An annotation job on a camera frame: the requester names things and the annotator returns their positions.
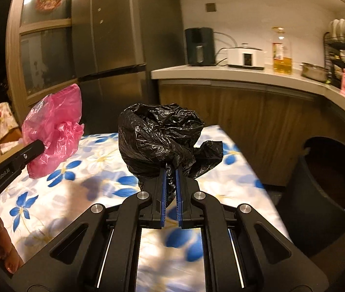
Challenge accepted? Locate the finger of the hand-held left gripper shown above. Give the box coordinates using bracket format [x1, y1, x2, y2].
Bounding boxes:
[8, 140, 45, 171]

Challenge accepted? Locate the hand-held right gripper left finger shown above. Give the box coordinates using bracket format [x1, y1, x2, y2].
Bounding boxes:
[11, 167, 167, 292]

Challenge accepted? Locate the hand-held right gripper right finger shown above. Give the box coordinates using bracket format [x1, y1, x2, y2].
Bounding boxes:
[175, 167, 328, 292]

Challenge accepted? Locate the pink plastic bag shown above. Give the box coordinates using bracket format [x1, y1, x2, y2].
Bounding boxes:
[22, 83, 85, 178]

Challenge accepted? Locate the black plastic bag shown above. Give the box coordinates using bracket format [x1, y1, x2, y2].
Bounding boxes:
[118, 103, 224, 209]

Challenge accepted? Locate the black trash bin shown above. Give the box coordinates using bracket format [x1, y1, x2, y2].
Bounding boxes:
[277, 136, 345, 259]

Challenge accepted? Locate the pale pink cloth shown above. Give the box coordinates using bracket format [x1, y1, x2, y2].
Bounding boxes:
[0, 140, 24, 154]

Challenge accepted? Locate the blue floral blanket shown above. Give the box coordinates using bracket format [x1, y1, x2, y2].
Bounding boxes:
[0, 125, 295, 292]

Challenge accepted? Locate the kitchen counter with wooden cabinets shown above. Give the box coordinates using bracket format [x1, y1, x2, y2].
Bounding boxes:
[150, 65, 345, 189]

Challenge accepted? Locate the wooden framed glass door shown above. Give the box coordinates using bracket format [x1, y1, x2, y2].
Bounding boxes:
[6, 0, 80, 125]

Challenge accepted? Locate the dark steel refrigerator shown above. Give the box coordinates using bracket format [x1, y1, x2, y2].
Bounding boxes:
[70, 0, 183, 134]

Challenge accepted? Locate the black air fryer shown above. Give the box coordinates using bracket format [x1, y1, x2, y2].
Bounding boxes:
[185, 27, 215, 67]

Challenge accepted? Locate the white electric cooker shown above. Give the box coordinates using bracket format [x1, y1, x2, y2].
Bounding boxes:
[226, 43, 266, 70]

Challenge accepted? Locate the cooking oil bottle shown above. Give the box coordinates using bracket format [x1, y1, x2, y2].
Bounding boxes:
[271, 27, 292, 75]

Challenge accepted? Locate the steel pot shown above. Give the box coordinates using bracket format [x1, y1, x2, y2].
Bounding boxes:
[300, 62, 329, 82]

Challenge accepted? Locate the black dish rack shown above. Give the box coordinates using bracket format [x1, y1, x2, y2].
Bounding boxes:
[323, 32, 345, 86]

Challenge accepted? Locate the row of white plates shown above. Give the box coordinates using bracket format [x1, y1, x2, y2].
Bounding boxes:
[329, 18, 345, 41]

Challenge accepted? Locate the black power cable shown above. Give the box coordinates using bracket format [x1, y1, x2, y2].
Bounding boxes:
[213, 31, 237, 49]
[215, 48, 229, 66]

